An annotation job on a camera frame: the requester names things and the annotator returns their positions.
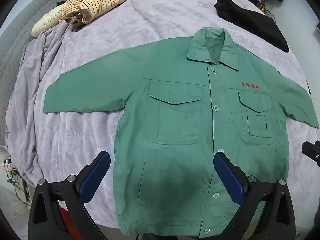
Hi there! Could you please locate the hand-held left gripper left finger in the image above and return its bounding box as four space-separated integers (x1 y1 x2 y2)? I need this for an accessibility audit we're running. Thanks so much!
28 151 111 240

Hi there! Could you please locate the black garment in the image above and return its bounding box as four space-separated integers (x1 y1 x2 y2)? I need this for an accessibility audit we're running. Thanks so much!
214 0 290 53

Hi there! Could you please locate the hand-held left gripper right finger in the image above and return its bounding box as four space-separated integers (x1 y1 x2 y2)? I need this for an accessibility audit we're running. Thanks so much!
213 151 297 240

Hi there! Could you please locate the cream striped garment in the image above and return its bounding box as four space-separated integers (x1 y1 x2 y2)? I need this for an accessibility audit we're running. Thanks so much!
59 0 127 25

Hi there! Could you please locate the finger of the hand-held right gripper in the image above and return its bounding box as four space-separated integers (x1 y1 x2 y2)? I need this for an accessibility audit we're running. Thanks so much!
301 141 320 167

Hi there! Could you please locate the cream knitted sweater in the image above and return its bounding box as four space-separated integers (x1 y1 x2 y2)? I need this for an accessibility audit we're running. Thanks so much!
31 5 68 37

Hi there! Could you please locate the circuit board with wires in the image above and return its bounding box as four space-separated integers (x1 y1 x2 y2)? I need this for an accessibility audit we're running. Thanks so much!
1 155 28 205

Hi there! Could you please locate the green work jacket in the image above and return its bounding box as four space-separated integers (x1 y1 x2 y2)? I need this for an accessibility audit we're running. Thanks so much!
43 26 319 238

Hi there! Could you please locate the brown garment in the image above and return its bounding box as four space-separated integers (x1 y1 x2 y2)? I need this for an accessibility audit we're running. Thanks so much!
69 0 138 32

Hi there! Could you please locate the lavender plush blanket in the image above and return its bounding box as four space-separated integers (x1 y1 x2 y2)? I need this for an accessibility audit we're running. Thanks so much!
5 0 320 228

